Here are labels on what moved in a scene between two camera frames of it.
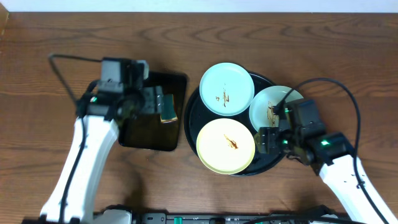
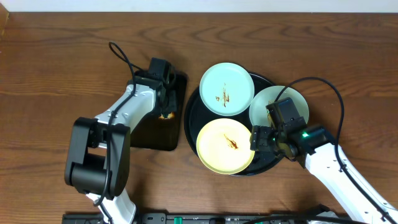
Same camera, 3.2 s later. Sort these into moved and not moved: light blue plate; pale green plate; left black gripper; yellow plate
Moved: left black gripper
Not moved: pale green plate; yellow plate; light blue plate
